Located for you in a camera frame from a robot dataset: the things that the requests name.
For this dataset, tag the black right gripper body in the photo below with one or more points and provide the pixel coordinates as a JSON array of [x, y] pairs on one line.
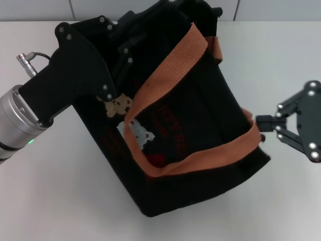
[[312, 120]]

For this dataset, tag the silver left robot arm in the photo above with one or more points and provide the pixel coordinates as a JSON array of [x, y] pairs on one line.
[[17, 125]]

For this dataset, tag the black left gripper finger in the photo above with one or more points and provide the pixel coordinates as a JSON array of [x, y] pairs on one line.
[[97, 25], [124, 67]]

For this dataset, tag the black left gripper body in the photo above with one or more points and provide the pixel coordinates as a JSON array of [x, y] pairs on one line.
[[75, 75]]

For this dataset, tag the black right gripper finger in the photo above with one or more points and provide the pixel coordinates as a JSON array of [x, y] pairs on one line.
[[270, 123], [291, 138]]

